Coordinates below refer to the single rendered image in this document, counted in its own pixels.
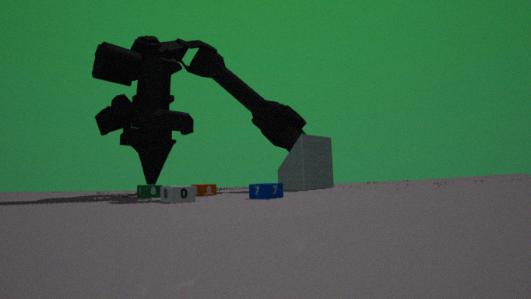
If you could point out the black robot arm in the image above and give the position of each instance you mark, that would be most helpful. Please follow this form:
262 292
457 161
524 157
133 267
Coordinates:
152 62

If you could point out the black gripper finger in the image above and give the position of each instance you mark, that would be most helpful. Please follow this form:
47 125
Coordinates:
156 152
141 154

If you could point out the orange block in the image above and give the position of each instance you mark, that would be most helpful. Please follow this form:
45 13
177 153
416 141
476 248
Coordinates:
205 189

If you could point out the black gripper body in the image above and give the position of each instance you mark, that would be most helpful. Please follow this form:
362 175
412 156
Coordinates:
159 121

